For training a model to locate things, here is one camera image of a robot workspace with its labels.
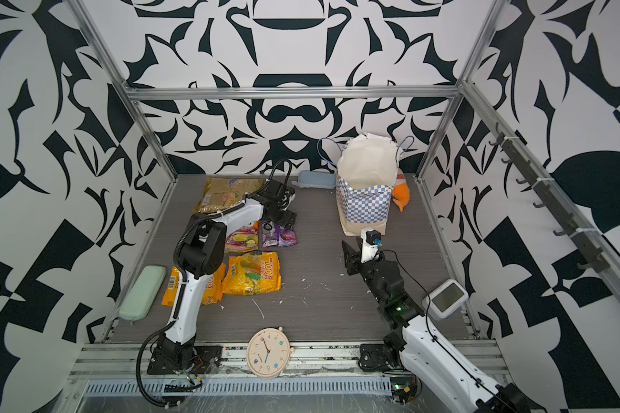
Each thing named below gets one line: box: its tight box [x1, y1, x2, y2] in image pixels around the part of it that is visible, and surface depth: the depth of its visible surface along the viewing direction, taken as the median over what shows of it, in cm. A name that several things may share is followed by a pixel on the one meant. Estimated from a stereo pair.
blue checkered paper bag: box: [335, 132, 399, 237], surface depth 95 cm
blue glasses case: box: [291, 170, 337, 191], surface depth 117 cm
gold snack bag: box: [192, 176, 267, 214], surface depth 109 cm
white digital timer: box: [421, 278, 470, 321], surface depth 85 cm
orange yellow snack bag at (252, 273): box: [222, 251, 282, 296], surface depth 87 cm
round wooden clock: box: [246, 326, 295, 379], surface depth 75 cm
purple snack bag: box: [260, 220, 298, 248], surface depth 99 cm
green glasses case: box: [118, 265, 168, 322], surface depth 86 cm
